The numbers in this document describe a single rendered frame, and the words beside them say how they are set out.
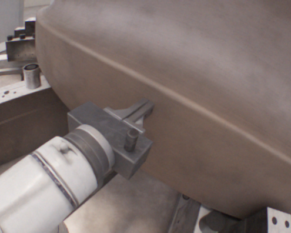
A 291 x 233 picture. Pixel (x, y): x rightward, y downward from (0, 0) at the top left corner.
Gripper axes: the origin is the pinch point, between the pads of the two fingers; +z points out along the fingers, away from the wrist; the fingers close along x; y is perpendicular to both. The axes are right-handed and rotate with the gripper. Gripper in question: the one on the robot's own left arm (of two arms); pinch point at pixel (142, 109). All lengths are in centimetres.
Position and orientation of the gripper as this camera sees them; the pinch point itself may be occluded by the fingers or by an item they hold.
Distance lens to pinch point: 32.8
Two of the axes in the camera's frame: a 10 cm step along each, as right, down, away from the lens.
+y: 2.4, -7.5, -6.2
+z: 5.1, -4.4, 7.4
